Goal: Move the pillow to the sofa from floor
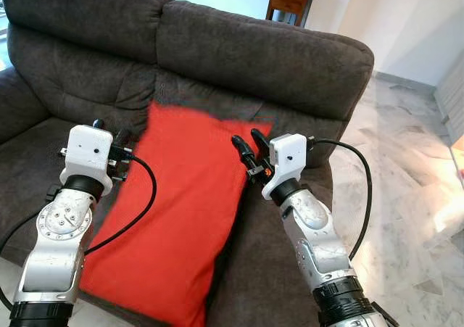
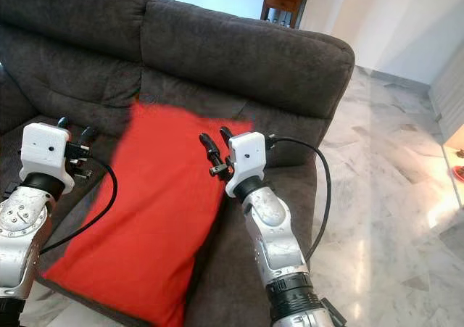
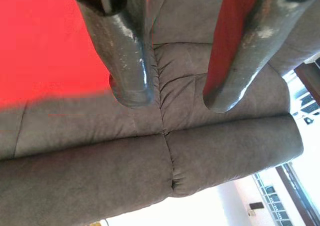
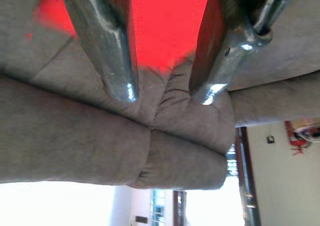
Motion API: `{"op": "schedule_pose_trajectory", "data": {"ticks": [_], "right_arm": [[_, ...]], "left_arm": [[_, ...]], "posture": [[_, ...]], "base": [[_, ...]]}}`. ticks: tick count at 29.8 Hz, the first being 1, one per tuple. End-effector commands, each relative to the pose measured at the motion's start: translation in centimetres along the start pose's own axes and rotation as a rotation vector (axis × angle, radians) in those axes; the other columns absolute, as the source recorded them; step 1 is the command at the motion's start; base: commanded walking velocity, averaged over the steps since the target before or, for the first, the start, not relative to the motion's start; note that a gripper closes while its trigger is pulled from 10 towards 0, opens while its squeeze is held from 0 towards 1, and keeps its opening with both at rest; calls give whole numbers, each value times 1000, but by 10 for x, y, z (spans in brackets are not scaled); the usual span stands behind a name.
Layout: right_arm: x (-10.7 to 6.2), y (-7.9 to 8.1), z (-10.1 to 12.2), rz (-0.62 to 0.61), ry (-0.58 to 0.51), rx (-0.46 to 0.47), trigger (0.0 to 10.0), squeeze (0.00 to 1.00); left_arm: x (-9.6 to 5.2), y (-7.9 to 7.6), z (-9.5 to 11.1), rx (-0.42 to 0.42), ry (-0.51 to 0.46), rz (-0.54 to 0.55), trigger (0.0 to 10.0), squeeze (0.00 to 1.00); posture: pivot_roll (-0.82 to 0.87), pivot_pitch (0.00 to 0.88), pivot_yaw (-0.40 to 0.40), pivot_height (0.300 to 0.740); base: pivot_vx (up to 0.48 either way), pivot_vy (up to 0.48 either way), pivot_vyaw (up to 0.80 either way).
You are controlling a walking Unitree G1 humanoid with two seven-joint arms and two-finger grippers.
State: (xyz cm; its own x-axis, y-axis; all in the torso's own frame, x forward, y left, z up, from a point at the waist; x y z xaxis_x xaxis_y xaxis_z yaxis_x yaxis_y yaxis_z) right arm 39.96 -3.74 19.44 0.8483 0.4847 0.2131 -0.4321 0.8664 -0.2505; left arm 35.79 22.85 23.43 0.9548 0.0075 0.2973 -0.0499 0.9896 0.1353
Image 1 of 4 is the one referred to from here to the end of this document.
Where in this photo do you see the red pillow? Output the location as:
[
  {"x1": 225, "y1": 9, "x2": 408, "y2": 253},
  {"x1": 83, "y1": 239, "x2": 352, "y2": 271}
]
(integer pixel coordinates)
[{"x1": 78, "y1": 100, "x2": 274, "y2": 327}]

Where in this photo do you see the grey fabric sofa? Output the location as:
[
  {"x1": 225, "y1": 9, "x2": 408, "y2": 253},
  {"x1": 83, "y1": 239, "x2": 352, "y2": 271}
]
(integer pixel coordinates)
[{"x1": 0, "y1": 0, "x2": 376, "y2": 327}]

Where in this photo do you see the white low table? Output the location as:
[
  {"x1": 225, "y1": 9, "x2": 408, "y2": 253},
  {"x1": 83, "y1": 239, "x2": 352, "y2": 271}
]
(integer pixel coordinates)
[{"x1": 449, "y1": 135, "x2": 464, "y2": 175}]

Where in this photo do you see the white cabinet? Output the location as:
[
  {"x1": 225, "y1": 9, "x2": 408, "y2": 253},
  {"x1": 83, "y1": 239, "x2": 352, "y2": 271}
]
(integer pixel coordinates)
[{"x1": 434, "y1": 62, "x2": 464, "y2": 143}]

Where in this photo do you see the brown wooden cabinet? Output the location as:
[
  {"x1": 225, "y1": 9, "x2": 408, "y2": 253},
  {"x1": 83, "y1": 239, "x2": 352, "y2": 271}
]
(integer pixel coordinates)
[{"x1": 265, "y1": 0, "x2": 318, "y2": 27}]

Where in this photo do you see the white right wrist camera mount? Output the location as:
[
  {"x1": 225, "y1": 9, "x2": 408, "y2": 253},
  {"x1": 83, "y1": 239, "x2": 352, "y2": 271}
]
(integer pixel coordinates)
[{"x1": 261, "y1": 133, "x2": 311, "y2": 201}]

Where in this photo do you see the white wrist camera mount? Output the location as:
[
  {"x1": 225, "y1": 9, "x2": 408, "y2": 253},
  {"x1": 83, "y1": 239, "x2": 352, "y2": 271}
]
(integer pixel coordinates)
[
  {"x1": 60, "y1": 124, "x2": 115, "y2": 197},
  {"x1": 261, "y1": 133, "x2": 311, "y2": 201}
]

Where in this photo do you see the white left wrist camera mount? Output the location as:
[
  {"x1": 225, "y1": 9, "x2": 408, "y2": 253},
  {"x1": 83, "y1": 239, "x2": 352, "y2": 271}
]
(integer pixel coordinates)
[{"x1": 60, "y1": 124, "x2": 115, "y2": 197}]

